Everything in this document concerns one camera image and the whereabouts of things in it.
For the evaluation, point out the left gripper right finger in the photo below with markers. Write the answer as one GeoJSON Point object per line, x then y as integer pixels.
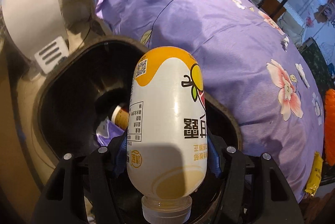
{"type": "Point", "coordinates": [213, 161]}

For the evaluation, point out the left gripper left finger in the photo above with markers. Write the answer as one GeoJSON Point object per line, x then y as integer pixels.
{"type": "Point", "coordinates": [121, 155]}

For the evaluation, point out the yellow white drink bottle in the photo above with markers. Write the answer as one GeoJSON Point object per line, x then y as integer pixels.
{"type": "Point", "coordinates": [167, 147]}

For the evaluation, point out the small foil wrapper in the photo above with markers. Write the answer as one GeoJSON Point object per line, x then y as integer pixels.
{"type": "Point", "coordinates": [285, 42]}

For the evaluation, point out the red paper coffee cup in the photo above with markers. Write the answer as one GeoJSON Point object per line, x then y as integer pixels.
{"type": "Point", "coordinates": [120, 117]}

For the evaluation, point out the white tissue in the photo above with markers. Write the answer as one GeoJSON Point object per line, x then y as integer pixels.
{"type": "Point", "coordinates": [302, 74]}

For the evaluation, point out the orange foam fruit net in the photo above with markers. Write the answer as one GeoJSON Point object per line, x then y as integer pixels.
{"type": "Point", "coordinates": [329, 127]}

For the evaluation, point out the dark round trash bin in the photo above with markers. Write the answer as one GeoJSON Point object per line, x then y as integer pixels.
{"type": "Point", "coordinates": [81, 93]}

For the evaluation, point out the purple floral bed cover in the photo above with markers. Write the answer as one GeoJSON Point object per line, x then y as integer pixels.
{"type": "Point", "coordinates": [244, 67]}

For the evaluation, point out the yellow snack packet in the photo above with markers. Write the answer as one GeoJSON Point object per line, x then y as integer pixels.
{"type": "Point", "coordinates": [314, 179]}

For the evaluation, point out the green floral covered counter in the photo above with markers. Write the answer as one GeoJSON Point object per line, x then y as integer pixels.
{"type": "Point", "coordinates": [317, 64]}

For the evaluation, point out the white wicker swing sofa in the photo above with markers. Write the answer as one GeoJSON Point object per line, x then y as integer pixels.
{"type": "Point", "coordinates": [286, 15]}

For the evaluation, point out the orange brown cushion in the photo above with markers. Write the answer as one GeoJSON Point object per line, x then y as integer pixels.
{"type": "Point", "coordinates": [270, 8]}

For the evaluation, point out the white beauty machine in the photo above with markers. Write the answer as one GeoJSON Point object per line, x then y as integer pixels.
{"type": "Point", "coordinates": [37, 29]}

